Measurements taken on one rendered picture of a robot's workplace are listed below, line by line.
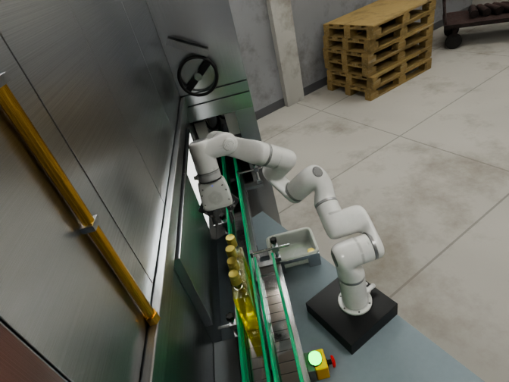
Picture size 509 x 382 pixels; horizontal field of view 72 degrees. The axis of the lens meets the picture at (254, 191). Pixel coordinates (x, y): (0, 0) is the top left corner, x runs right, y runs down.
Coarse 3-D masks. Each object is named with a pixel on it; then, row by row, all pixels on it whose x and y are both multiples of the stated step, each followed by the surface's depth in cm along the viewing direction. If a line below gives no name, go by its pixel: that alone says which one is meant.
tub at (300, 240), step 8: (288, 232) 168; (296, 232) 168; (304, 232) 169; (280, 240) 170; (288, 240) 170; (296, 240) 171; (304, 240) 171; (312, 240) 162; (280, 248) 171; (288, 248) 170; (296, 248) 169; (304, 248) 167; (280, 256) 167; (288, 256) 166; (296, 256) 155
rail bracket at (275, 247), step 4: (272, 236) 144; (272, 240) 142; (272, 244) 146; (276, 244) 146; (284, 244) 146; (288, 244) 145; (268, 248) 146; (272, 248) 145; (276, 248) 145; (252, 252) 146; (256, 252) 146; (260, 252) 146; (276, 252) 147; (252, 256) 146; (276, 256) 148; (276, 260) 149; (280, 260) 149
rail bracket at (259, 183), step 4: (256, 168) 197; (260, 168) 198; (240, 172) 198; (244, 172) 198; (256, 172) 199; (256, 176) 201; (260, 180) 202; (248, 184) 205; (252, 184) 204; (256, 184) 203; (260, 184) 202; (248, 188) 203; (252, 188) 203
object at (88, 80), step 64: (0, 0) 52; (64, 0) 75; (128, 0) 130; (0, 64) 49; (64, 64) 68; (128, 64) 109; (0, 128) 45; (64, 128) 62; (128, 128) 94; (192, 128) 207; (0, 192) 43; (128, 192) 83; (0, 256) 40; (64, 256) 52; (128, 256) 74; (0, 320) 39; (64, 320) 48; (128, 320) 67; (192, 320) 108
